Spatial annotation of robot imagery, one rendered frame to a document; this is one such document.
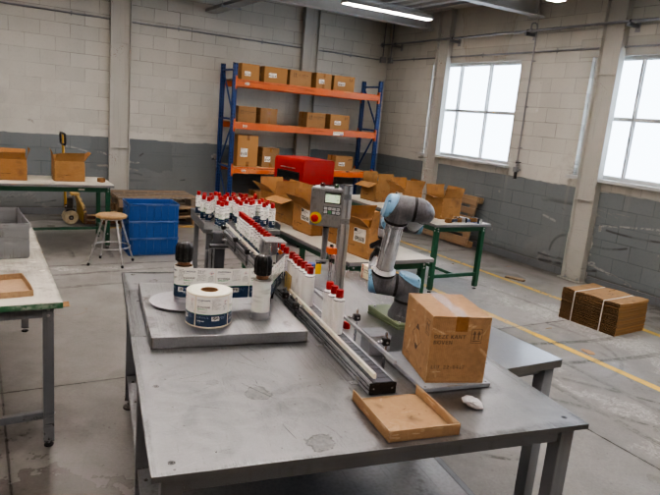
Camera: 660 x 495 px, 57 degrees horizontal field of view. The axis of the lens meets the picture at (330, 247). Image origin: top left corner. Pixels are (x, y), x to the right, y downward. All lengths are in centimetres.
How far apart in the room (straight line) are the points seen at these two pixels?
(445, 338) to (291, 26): 927
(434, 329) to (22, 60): 849
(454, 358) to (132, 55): 855
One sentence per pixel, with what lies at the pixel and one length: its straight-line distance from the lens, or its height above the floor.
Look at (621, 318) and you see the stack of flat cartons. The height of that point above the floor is 17.
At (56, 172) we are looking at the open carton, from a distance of 801.
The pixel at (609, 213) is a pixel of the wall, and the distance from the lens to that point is 841.
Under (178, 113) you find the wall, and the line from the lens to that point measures 1044.
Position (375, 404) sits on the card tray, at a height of 83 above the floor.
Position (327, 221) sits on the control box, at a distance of 299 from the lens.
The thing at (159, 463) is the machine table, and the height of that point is 83.
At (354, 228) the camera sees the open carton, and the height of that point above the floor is 99.
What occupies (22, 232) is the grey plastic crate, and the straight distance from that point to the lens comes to 416.
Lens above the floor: 181
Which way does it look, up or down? 12 degrees down
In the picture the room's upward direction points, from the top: 5 degrees clockwise
